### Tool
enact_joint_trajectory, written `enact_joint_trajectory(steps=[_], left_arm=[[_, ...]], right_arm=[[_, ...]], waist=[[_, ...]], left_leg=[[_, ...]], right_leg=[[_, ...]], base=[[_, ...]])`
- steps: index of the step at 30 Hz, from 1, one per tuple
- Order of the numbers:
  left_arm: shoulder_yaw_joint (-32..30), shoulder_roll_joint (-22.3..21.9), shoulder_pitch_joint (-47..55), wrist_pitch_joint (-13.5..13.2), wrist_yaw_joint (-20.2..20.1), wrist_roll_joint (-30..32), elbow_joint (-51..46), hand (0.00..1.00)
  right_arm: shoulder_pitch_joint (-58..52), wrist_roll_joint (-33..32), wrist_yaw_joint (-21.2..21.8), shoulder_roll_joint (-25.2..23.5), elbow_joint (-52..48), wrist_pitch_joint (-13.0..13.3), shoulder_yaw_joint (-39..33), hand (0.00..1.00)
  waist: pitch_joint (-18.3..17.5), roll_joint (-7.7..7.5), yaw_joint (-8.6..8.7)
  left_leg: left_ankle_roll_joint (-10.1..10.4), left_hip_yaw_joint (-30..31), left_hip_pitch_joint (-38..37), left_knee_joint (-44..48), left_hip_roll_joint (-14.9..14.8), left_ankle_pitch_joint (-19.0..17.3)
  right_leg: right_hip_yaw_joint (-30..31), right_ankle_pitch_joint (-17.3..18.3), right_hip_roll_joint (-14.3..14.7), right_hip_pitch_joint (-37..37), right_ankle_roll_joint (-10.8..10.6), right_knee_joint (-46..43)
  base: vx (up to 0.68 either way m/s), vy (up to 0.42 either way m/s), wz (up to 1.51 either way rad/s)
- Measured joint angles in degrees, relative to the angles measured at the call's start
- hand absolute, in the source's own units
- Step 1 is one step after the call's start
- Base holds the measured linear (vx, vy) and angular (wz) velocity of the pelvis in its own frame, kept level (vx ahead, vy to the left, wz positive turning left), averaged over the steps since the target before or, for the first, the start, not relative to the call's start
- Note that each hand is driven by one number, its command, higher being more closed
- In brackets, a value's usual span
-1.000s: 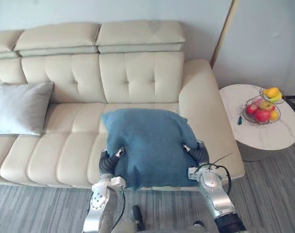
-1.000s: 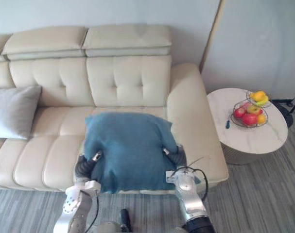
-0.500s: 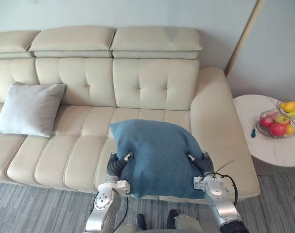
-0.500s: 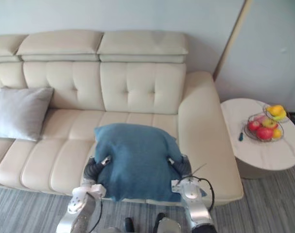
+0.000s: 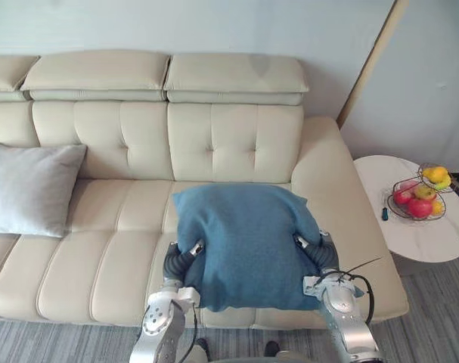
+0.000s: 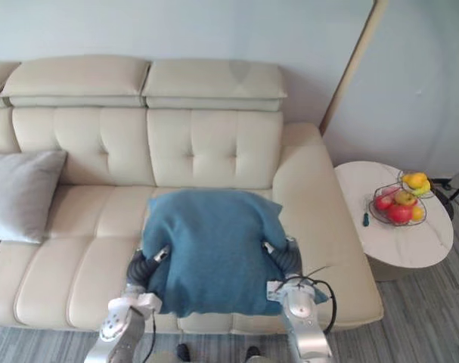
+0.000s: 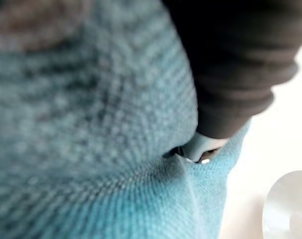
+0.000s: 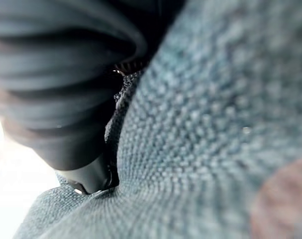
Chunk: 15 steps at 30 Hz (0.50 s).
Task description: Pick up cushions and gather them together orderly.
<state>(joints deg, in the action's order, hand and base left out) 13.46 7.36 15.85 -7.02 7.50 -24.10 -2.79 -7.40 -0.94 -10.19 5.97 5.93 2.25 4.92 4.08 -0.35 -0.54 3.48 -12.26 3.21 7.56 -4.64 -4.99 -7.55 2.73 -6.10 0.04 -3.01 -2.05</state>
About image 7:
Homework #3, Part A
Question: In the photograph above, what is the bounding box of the light blue woven cushion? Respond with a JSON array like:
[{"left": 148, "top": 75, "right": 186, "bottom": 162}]
[{"left": 0, "top": 0, "right": 252, "bottom": 239}]

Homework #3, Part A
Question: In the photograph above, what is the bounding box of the silver robot leg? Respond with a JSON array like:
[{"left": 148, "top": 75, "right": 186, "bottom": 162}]
[{"left": 262, "top": 170, "right": 302, "bottom": 239}]

